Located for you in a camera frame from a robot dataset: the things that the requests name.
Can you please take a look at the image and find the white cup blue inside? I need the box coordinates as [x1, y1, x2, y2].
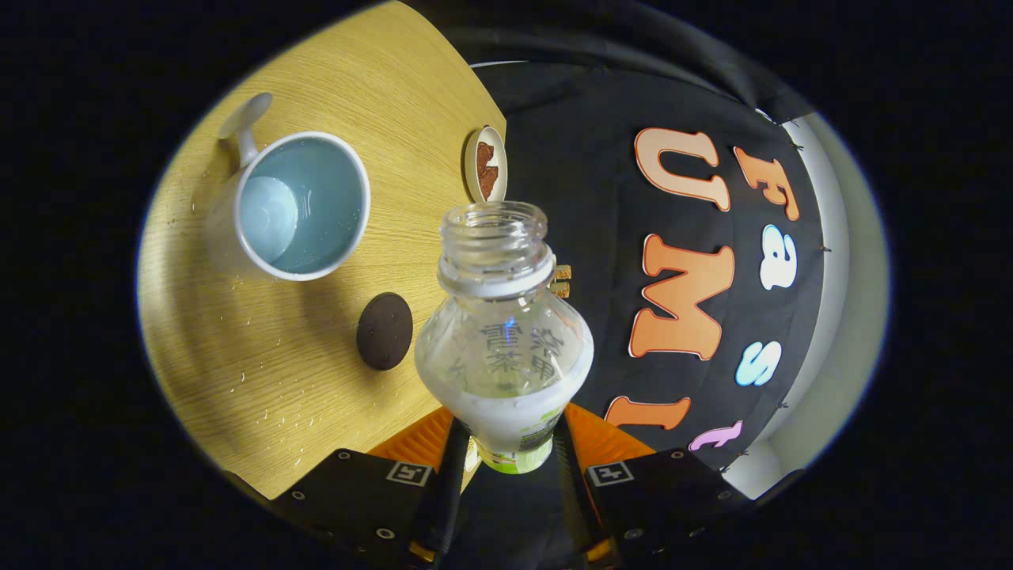
[207, 93, 371, 282]

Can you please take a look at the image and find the dark brown round coaster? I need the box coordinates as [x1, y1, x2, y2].
[356, 292, 414, 371]

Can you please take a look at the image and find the wooden table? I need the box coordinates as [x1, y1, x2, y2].
[138, 0, 508, 501]

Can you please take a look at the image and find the small beige plate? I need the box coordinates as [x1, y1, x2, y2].
[464, 126, 508, 203]

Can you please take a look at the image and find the clear plastic juice bottle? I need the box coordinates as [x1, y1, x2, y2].
[414, 200, 595, 475]

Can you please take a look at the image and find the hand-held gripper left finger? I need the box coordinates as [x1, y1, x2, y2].
[273, 405, 476, 567]

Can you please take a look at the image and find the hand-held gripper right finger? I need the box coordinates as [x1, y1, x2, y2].
[554, 401, 753, 567]

